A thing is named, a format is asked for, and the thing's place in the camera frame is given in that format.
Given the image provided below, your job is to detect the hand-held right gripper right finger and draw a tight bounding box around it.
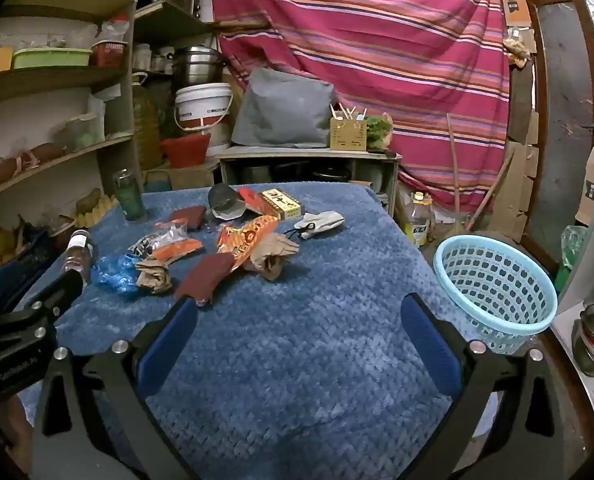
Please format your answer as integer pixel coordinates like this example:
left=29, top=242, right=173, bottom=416
left=401, top=292, right=594, bottom=480

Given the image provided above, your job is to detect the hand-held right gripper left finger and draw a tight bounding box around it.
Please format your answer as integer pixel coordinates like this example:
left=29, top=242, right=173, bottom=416
left=30, top=296, right=200, bottom=480

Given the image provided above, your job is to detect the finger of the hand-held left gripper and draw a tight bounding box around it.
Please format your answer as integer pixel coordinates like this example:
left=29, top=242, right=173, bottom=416
left=0, top=272, right=85, bottom=358

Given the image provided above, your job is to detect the blue plastic bag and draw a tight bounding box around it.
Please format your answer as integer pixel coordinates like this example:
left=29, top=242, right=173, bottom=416
left=91, top=254, right=140, bottom=297

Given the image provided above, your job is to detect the brown paper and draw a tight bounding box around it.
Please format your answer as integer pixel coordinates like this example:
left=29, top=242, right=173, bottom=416
left=136, top=259, right=174, bottom=295
left=244, top=232, right=300, bottom=281

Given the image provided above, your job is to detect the maroon scouring pad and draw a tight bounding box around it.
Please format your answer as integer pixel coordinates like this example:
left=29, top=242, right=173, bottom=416
left=174, top=252, right=235, bottom=306
left=169, top=206, right=208, bottom=232

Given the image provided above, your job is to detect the light blue plastic basket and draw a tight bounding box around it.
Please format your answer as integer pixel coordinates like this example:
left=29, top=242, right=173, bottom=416
left=433, top=235, right=558, bottom=356

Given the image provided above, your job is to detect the clear bag with orange strip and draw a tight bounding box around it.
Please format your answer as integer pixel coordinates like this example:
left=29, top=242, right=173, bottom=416
left=152, top=221, right=203, bottom=262

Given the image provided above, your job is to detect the long orange snack packet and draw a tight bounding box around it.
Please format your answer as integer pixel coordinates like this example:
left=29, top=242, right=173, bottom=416
left=217, top=215, right=280, bottom=273

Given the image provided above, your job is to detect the grey foil bag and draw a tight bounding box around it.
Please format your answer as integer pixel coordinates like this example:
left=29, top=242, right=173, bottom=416
left=208, top=183, right=246, bottom=221

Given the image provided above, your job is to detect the grey drawstring pouch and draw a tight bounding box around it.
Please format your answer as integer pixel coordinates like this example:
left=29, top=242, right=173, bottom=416
left=283, top=211, right=345, bottom=241

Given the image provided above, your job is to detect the red foil-lined packet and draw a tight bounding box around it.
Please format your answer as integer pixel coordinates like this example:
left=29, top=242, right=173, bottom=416
left=238, top=187, right=269, bottom=214

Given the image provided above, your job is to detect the black plastic crate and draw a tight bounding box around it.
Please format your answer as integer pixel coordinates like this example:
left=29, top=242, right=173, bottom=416
left=0, top=230, right=54, bottom=307

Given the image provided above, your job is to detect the small white-label glass bottle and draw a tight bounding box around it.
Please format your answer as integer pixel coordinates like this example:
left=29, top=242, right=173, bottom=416
left=64, top=230, right=98, bottom=281

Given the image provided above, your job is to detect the yellow egg tray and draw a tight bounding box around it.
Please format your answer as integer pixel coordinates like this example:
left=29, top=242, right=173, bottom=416
left=74, top=194, right=119, bottom=229

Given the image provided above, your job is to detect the yellow-label oil bottle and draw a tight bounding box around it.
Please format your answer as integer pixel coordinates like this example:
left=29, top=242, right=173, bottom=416
left=404, top=192, right=435, bottom=247

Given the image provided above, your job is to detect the green glass bottle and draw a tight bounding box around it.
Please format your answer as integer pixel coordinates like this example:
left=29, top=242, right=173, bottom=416
left=112, top=169, right=144, bottom=221

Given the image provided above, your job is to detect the teal plastic container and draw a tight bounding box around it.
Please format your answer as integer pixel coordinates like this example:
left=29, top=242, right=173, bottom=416
left=144, top=170, right=171, bottom=194

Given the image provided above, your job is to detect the green plastic bag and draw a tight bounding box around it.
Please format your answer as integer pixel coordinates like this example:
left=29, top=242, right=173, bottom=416
left=554, top=225, right=590, bottom=292

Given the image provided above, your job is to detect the brown cardboard box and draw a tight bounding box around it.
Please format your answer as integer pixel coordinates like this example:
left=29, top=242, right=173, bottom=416
left=168, top=160, right=219, bottom=191

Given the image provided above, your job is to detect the wooden stick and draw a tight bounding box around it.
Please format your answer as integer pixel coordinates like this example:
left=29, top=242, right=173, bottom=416
left=469, top=146, right=516, bottom=228

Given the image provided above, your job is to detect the yellow printed box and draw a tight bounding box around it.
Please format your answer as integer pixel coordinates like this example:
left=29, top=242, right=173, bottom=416
left=261, top=189, right=303, bottom=220

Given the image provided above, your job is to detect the stack of flattened cardboard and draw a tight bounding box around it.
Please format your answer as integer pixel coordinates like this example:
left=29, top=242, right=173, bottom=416
left=491, top=0, right=542, bottom=243

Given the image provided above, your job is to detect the large yellow oil jug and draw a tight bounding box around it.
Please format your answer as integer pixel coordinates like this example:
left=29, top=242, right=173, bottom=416
left=132, top=72, right=164, bottom=171

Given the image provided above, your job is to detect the red plastic basin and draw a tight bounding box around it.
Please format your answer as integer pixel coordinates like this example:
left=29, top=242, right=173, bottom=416
left=159, top=132, right=212, bottom=168

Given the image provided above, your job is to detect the black pan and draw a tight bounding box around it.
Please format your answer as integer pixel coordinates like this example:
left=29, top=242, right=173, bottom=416
left=312, top=165, right=351, bottom=184

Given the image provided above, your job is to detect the wooden shelf unit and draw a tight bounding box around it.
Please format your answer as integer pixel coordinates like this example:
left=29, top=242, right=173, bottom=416
left=0, top=0, right=139, bottom=211

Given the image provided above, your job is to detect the bag of green vegetables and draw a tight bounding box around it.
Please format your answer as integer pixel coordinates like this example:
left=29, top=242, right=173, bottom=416
left=366, top=112, right=394, bottom=150

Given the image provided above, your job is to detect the low wooden cabinet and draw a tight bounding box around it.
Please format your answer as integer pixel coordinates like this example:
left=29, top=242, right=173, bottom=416
left=217, top=146, right=403, bottom=211

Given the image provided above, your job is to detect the cardboard utensil box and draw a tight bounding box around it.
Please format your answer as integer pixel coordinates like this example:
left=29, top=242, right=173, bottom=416
left=329, top=102, right=368, bottom=152

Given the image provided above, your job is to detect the white bucket red label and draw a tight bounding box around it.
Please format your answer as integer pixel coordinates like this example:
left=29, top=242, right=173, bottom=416
left=173, top=82, right=233, bottom=133

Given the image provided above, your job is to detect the green plastic tray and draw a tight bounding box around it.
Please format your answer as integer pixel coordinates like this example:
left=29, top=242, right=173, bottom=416
left=12, top=47, right=93, bottom=69

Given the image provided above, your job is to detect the small red basket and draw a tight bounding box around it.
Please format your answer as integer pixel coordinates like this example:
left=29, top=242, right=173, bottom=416
left=92, top=40, right=129, bottom=67

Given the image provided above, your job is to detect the grey cushion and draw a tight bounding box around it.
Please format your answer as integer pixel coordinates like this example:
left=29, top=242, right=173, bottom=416
left=231, top=67, right=335, bottom=148

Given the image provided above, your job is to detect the white plastic tub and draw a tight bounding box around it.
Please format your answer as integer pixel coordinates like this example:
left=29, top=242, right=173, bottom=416
left=0, top=16, right=100, bottom=51

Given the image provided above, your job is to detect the wooden framed door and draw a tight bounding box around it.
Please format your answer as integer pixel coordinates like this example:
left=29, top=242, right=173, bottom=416
left=519, top=0, right=594, bottom=273

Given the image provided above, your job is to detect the steel pot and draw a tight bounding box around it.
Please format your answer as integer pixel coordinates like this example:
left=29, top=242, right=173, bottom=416
left=171, top=46, right=226, bottom=92

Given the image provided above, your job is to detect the pink striped cloth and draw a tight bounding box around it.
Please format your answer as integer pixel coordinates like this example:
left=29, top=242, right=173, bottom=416
left=209, top=0, right=510, bottom=211

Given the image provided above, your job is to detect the wooden handled broom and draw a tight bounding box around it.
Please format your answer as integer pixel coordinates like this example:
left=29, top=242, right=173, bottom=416
left=446, top=112, right=470, bottom=233

